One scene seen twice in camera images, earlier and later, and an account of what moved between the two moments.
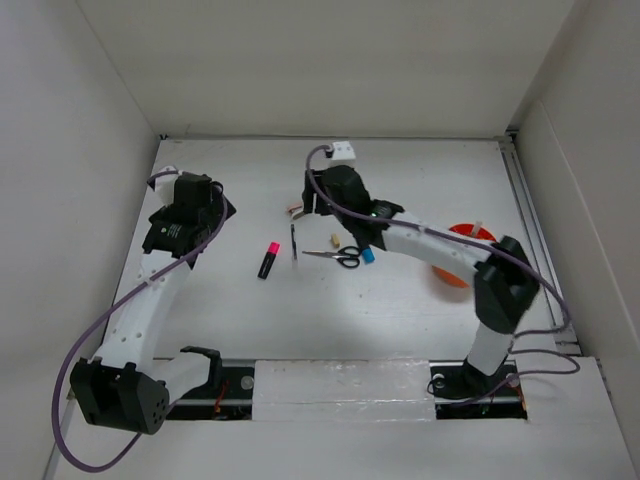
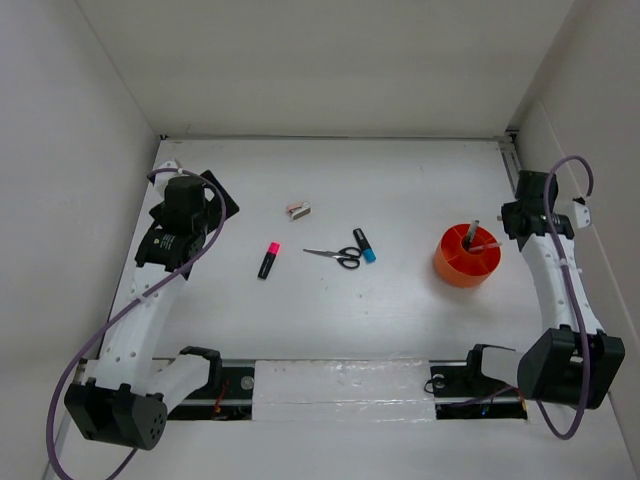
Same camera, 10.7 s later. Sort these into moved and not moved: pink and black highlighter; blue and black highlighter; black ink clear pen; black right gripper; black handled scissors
Moved: black ink clear pen; black right gripper
Not moved: pink and black highlighter; blue and black highlighter; black handled scissors
